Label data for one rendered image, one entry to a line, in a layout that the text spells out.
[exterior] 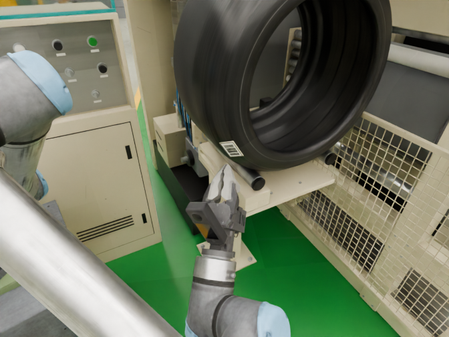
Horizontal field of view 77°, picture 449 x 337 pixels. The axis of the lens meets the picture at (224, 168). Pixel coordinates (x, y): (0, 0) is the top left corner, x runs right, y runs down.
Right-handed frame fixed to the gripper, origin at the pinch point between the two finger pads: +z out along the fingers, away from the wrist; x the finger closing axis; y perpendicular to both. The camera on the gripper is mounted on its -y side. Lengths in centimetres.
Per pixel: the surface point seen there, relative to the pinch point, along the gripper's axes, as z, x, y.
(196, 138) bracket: 20.8, -28.0, 21.6
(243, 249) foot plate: -12, -46, 106
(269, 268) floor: -21, -29, 108
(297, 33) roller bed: 70, 3, 35
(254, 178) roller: 2.9, 0.0, 16.6
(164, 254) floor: -22, -86, 82
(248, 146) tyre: 7.0, 3.7, 3.6
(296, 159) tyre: 9.7, 10.5, 21.2
